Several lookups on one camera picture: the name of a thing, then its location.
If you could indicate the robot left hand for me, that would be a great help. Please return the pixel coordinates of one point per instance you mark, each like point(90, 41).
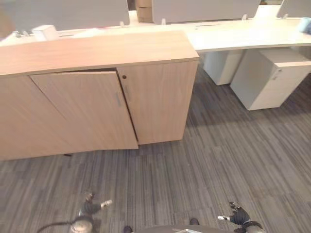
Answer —
point(89, 208)

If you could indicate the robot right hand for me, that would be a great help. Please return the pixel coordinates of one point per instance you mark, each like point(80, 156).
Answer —
point(240, 214)

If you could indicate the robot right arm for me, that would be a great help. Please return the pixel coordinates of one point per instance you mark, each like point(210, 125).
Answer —
point(251, 227)

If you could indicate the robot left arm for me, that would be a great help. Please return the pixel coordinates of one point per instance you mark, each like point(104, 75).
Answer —
point(82, 225)

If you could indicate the ajar wooden cabinet door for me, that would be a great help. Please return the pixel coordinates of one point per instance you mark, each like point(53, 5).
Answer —
point(85, 109)

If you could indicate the closed wooden cabinet door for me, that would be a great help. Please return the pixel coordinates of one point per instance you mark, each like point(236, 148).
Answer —
point(160, 102)

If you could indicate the light wood office cabinet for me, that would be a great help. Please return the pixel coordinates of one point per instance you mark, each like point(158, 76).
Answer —
point(155, 48)

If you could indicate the long white office desk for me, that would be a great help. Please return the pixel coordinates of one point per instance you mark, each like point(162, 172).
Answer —
point(243, 36)

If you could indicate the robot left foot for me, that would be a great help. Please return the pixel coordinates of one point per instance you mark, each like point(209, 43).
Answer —
point(127, 229)

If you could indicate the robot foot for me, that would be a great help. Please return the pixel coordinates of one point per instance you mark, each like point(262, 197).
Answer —
point(127, 229)
point(194, 221)

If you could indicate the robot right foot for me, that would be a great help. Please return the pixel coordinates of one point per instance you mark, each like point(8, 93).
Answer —
point(194, 221)

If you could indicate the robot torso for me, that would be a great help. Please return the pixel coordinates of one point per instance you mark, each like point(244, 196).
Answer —
point(184, 229)

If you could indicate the white desk support panel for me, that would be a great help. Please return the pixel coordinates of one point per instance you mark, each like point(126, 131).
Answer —
point(221, 68)

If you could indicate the small white box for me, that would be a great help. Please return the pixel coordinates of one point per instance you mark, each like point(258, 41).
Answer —
point(46, 32)

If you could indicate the white partition clamp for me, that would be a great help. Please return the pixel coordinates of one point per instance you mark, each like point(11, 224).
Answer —
point(164, 21)
point(245, 17)
point(284, 16)
point(122, 24)

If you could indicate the grey desk partition panel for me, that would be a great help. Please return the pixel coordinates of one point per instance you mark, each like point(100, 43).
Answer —
point(296, 7)
point(206, 9)
point(73, 13)

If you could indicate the teal object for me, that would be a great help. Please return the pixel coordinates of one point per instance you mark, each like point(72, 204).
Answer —
point(305, 24)

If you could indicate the brown cardboard box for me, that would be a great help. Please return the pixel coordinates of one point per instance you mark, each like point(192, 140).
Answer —
point(143, 11)

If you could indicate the white drawer pedestal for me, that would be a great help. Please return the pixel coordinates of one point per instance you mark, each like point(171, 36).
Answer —
point(267, 85)

